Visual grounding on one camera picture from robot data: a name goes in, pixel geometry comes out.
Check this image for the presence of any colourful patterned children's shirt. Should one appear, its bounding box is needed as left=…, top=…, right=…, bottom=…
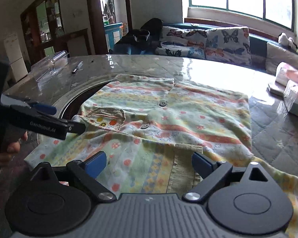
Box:
left=23, top=74, right=298, bottom=238

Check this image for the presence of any black pen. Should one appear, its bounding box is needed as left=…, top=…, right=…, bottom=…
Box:
left=71, top=61, right=83, bottom=74

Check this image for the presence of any pink green tissue pack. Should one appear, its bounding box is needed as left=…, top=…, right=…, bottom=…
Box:
left=283, top=80, right=298, bottom=116

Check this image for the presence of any black bag on sofa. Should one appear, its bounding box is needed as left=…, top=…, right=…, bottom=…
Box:
left=109, top=18, right=163, bottom=55

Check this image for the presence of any dark wooden cabinet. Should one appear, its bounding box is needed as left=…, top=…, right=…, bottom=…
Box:
left=20, top=0, right=94, bottom=63

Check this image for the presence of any butterfly print cushion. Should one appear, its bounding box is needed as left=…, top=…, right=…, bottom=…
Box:
left=204, top=26, right=252, bottom=66
left=155, top=26, right=207, bottom=60

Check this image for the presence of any person's left hand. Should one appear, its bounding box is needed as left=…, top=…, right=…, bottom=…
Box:
left=0, top=132, right=28, bottom=167

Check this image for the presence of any grey plain cushion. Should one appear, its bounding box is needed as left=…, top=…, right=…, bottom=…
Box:
left=265, top=42, right=298, bottom=75

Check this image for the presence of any clear plastic box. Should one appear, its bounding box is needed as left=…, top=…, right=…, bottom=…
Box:
left=30, top=51, right=68, bottom=82

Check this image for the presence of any turquoise cabinet in doorway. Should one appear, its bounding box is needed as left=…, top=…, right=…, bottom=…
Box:
left=104, top=23, right=123, bottom=51

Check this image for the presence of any grey notebook under packs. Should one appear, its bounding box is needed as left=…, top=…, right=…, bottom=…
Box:
left=268, top=82, right=285, bottom=97

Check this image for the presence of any white plush toy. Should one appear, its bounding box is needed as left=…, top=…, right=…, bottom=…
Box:
left=278, top=32, right=298, bottom=51

